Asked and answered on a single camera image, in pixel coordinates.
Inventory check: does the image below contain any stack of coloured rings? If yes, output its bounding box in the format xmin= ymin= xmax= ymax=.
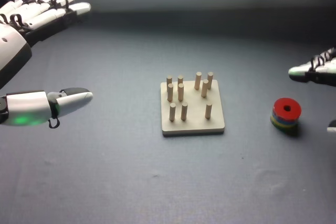
xmin=269 ymin=97 xmax=302 ymax=133

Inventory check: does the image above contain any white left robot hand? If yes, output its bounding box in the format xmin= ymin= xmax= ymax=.
xmin=0 ymin=0 xmax=94 ymax=129

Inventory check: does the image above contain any wooden peg block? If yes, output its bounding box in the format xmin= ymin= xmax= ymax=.
xmin=160 ymin=71 xmax=227 ymax=137

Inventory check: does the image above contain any grey table cloth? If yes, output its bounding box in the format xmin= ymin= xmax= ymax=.
xmin=0 ymin=10 xmax=336 ymax=224

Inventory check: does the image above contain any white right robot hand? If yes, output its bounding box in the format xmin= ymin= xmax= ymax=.
xmin=288 ymin=47 xmax=336 ymax=133

